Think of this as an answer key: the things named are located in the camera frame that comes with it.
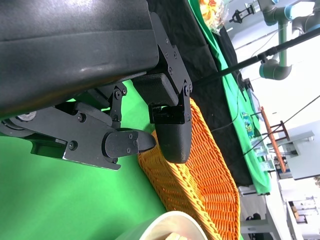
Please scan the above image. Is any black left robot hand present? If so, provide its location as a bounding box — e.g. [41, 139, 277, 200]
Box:
[0, 0, 193, 171]

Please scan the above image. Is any pale green bowl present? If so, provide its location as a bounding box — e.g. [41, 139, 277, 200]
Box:
[121, 210, 209, 240]

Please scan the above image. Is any black industrial arm gripper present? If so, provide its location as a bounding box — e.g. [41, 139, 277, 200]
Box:
[229, 3, 261, 25]

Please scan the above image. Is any orange wicker basket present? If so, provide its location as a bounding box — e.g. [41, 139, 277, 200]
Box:
[137, 97, 242, 240]

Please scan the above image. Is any clear bag of snacks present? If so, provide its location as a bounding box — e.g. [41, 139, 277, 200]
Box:
[198, 0, 230, 33]

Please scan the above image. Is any green tablecloth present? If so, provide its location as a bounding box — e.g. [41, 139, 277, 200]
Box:
[187, 0, 272, 196]
[0, 79, 173, 240]

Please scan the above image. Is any blue green printed packet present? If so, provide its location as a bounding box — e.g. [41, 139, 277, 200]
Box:
[241, 111, 256, 138]

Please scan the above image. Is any black boom pole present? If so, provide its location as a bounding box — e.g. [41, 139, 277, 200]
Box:
[194, 30, 320, 86]

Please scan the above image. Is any wooden stand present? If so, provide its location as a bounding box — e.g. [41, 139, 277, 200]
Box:
[259, 106, 291, 173]

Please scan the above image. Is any grey cabinet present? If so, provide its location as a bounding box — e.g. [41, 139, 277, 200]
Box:
[287, 119, 320, 181]

